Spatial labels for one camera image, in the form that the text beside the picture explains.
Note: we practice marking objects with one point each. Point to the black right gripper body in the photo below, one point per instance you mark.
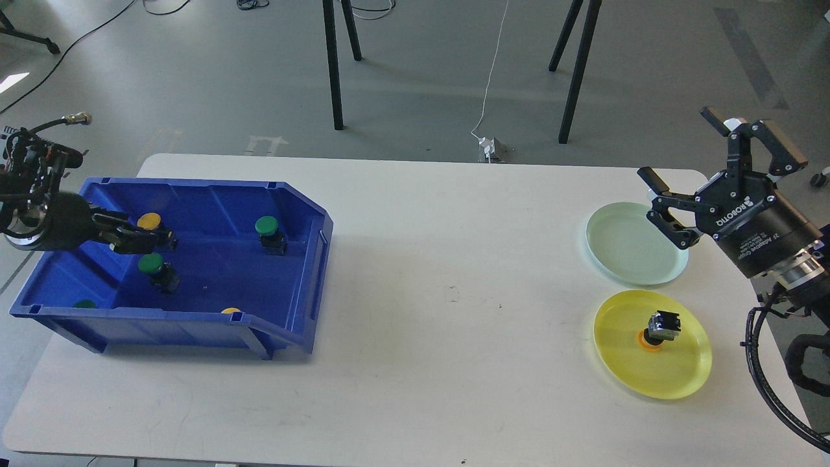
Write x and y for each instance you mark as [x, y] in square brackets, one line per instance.
[753, 223]

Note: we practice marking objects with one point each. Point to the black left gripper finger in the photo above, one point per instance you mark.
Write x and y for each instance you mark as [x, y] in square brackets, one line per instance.
[104, 221]
[137, 242]

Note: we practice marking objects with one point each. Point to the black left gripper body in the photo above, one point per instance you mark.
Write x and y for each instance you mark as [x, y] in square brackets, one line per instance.
[70, 224]

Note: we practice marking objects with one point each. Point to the green push button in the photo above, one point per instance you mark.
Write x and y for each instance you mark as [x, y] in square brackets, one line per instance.
[160, 273]
[271, 237]

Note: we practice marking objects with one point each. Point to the blue plastic storage bin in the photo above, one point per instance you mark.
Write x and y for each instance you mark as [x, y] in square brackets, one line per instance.
[219, 259]

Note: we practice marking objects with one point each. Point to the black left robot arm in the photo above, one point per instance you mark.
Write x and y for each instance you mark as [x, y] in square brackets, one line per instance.
[38, 216]

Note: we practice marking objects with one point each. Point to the pale green plate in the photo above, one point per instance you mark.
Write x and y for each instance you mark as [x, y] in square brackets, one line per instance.
[625, 244]

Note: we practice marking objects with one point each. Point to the yellow plate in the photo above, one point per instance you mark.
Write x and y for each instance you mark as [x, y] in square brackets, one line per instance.
[677, 370]

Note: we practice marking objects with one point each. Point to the black stand foot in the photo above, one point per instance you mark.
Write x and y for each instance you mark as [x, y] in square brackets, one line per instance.
[8, 29]

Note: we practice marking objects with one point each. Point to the white power adapter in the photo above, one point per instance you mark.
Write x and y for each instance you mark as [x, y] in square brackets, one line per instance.
[491, 150]

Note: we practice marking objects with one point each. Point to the black tripod leg right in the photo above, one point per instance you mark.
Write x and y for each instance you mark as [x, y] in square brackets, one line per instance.
[585, 44]

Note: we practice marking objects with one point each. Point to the black tripod leg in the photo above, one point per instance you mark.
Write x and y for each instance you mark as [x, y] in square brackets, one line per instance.
[585, 44]
[332, 54]

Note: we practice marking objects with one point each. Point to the black tripod leg left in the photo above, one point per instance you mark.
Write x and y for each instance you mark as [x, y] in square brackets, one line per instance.
[332, 54]

